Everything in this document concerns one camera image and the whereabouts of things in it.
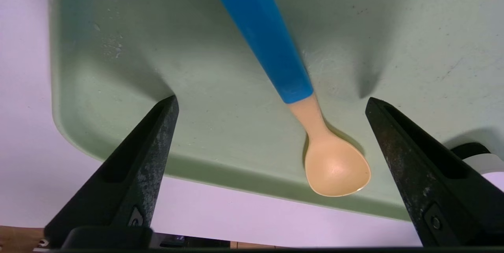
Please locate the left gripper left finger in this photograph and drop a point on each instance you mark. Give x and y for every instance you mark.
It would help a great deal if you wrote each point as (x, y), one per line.
(130, 178)

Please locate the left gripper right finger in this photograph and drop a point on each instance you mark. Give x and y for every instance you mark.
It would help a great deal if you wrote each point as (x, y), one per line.
(437, 190)

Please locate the blue and yellow spoon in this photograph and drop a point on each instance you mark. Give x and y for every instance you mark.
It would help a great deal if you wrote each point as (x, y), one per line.
(267, 40)

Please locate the white rectangular case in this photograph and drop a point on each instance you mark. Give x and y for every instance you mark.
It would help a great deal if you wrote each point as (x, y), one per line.
(488, 164)

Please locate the green plastic tray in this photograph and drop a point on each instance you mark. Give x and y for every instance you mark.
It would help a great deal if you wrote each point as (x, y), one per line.
(197, 87)

